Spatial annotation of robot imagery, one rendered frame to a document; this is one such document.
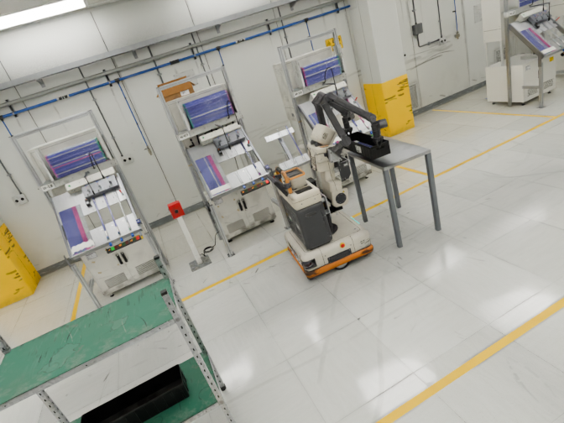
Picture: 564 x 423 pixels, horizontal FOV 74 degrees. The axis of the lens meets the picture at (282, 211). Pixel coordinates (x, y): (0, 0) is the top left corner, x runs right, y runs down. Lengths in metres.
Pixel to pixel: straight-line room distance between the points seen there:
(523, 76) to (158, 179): 5.66
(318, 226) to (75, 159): 2.54
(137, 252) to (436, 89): 6.03
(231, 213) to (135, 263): 1.20
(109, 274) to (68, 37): 3.04
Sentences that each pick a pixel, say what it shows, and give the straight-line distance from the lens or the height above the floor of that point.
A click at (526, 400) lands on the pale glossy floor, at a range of 2.48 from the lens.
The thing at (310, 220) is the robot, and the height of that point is 0.57.
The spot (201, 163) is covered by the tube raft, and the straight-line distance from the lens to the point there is 4.25.
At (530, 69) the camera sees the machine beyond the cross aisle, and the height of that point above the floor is 0.52.
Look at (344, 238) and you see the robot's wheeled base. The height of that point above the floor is 0.28.
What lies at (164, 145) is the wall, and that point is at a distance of 5.82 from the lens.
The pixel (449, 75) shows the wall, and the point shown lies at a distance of 8.15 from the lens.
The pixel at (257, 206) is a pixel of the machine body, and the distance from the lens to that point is 4.52.
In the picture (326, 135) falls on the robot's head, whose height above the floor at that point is 1.16.
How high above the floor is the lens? 1.96
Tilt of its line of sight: 24 degrees down
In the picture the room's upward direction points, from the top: 18 degrees counter-clockwise
